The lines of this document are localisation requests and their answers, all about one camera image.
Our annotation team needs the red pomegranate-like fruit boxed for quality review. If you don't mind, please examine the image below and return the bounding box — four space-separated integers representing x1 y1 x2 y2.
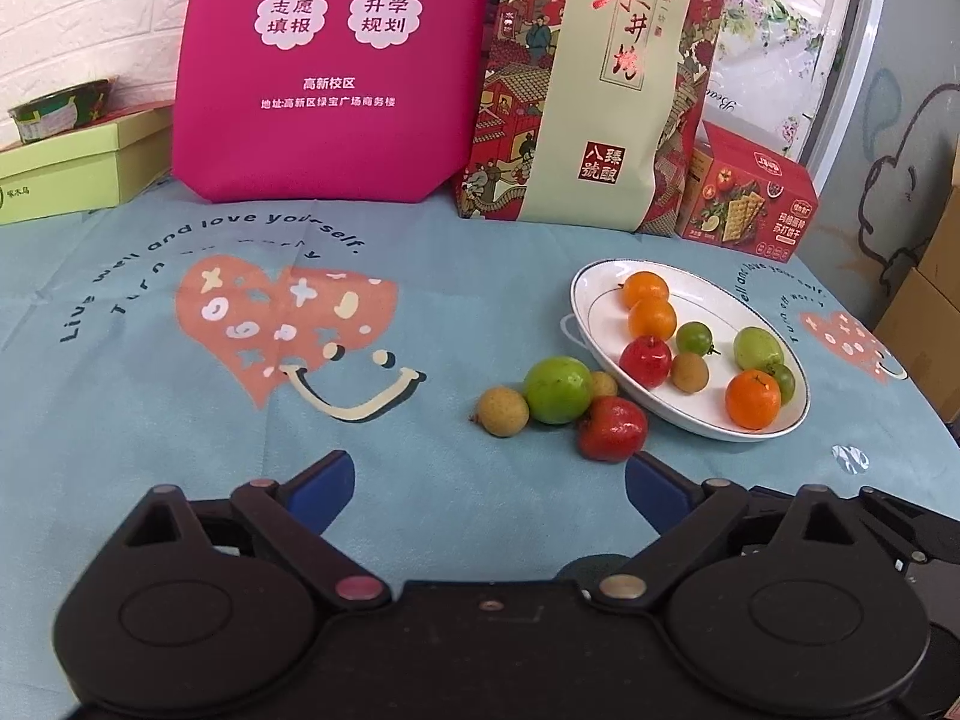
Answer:
578 397 649 463

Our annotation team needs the red apple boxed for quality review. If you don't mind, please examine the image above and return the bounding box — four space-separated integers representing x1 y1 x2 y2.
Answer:
619 337 672 390

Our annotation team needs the large green guava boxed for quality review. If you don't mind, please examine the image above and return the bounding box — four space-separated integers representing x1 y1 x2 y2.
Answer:
524 356 592 426

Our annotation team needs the orange tangerine with stem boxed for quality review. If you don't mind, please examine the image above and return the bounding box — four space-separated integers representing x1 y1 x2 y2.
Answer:
628 298 677 341

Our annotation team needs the tan longan fruit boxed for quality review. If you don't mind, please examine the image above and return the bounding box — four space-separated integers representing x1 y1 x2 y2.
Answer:
590 371 619 400
473 387 530 439

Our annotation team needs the orange tangerine plate front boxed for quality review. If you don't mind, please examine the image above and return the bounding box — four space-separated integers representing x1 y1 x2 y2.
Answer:
724 369 781 431

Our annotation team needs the tan longan on plate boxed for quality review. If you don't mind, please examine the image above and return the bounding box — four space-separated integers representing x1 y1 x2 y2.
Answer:
670 351 709 395

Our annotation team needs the small green fruit plate edge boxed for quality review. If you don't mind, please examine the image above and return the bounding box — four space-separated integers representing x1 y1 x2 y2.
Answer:
765 362 796 406

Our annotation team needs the small dark green lime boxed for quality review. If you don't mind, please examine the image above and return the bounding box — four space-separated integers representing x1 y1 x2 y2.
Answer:
675 322 718 358

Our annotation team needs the light green plum fruit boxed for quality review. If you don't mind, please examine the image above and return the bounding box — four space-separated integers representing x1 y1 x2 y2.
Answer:
734 327 784 371

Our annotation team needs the white oval plate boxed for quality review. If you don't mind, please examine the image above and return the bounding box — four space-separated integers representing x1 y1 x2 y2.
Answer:
562 259 811 442

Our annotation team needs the orange tangerine on plate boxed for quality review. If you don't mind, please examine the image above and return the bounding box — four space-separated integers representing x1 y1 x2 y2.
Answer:
620 271 670 310

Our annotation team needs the lower cardboard box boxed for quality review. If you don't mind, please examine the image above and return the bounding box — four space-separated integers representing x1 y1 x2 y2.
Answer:
875 268 960 424

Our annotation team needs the cardboard box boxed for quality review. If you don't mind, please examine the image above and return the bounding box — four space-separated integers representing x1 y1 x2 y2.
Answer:
875 268 960 424
919 185 960 307

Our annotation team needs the red cracker box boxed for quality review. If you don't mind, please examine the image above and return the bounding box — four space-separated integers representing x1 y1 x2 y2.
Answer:
675 124 818 263

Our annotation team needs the upper cardboard box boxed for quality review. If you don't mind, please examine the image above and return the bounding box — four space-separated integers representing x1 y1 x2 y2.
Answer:
919 185 960 307

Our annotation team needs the light green gift box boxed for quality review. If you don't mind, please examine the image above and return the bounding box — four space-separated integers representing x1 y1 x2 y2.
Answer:
0 106 172 224

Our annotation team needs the magenta fabric bag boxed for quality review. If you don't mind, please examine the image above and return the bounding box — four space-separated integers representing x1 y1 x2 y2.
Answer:
172 0 488 202

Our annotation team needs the green instant noodle bowl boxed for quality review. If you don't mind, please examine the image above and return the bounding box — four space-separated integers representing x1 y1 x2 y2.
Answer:
8 78 116 145

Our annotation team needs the red patterned gift bag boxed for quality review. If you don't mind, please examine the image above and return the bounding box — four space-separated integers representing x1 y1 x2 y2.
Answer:
455 0 726 236

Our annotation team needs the white framed window door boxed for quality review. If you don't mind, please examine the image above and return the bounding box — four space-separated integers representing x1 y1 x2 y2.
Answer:
703 0 885 188

